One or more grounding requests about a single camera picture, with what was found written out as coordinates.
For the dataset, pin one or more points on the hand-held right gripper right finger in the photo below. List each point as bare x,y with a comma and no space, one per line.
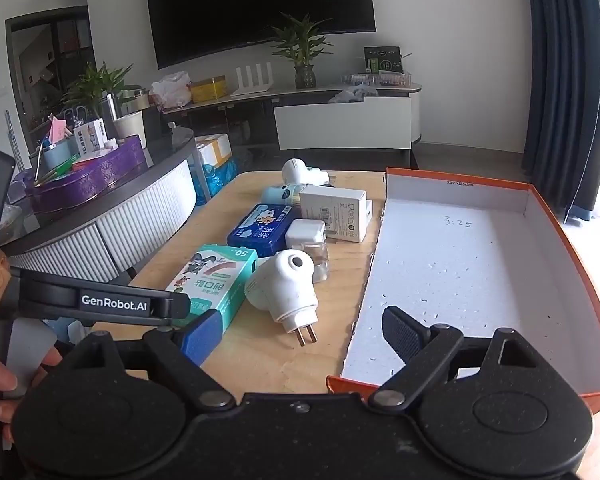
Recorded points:
402,332

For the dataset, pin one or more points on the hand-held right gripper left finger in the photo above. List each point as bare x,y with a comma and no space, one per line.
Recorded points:
202,340

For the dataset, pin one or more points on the teal bandage box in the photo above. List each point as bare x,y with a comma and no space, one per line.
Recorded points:
210,280

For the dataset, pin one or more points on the orange cardboard box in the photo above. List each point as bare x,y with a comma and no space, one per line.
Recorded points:
455,280

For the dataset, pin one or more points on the white plug-in mosquito repeller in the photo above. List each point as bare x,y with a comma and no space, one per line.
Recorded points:
285,285
302,170

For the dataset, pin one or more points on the clear glass bottle beige cap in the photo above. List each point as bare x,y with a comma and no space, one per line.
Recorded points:
320,260

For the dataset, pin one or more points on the blue cartoon tin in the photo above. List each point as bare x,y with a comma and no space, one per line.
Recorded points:
260,230

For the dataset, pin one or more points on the white charger carton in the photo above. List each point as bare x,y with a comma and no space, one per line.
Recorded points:
335,212

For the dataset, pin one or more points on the white charger adapter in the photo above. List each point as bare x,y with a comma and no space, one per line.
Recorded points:
305,234

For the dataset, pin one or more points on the toothpick jar pale blue label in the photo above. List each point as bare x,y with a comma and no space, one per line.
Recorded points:
280,195

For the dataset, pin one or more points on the curved ribbed coffee table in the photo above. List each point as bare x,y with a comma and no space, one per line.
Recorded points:
140,210

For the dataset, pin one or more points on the purple tin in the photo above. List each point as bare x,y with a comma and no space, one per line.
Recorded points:
105,175

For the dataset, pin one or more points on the blue plastic bag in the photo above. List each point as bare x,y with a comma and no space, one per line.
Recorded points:
215,180

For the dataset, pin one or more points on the small white blue-print box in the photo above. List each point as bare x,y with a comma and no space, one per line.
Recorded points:
90,136

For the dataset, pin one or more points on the white cup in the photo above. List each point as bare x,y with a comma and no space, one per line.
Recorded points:
130,129

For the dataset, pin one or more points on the white and yellow carton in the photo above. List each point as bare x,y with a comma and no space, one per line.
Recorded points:
212,150

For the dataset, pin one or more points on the steel bottle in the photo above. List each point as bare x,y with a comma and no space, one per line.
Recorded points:
111,115

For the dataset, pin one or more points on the green potted plant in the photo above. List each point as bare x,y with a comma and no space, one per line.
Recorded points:
97,85

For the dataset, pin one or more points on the white television cabinet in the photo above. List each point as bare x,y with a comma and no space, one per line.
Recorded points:
342,122

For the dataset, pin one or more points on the white plastic bag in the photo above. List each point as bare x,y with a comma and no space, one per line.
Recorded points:
170,91

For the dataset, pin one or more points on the yellow box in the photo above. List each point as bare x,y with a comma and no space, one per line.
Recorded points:
208,89

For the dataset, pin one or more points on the grey plastic bag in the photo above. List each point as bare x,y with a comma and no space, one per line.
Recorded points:
352,94

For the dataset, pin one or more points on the clear plastic box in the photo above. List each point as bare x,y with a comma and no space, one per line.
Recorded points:
380,80

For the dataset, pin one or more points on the white router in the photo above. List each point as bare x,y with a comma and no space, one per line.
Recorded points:
250,82

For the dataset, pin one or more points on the green and black box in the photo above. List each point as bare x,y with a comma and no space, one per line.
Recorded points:
384,60

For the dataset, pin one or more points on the dark blue curtain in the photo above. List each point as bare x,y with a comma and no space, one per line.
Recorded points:
560,85

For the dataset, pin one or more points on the bamboo plant in glass vase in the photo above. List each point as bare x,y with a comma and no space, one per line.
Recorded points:
300,45

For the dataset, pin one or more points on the black television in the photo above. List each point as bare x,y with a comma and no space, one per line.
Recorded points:
260,5

